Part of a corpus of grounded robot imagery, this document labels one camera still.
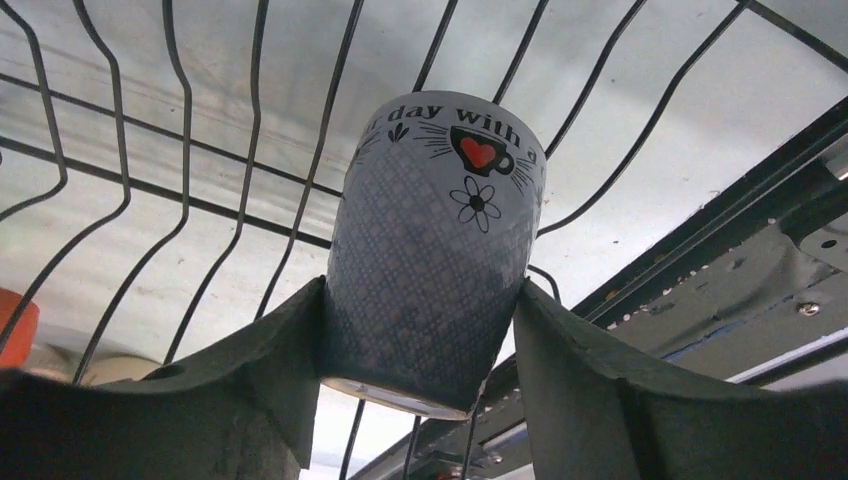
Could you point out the black wire dish rack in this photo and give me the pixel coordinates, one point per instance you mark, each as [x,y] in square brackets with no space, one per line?
[171,171]

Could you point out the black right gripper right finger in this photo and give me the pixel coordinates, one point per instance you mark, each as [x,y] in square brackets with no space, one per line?
[597,408]

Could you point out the small grey blue cup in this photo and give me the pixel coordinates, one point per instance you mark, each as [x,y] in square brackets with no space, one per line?
[432,238]

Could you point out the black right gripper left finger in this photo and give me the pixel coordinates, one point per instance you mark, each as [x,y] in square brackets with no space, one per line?
[242,408]

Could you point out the small red orange cup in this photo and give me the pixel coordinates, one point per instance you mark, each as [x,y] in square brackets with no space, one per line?
[18,347]

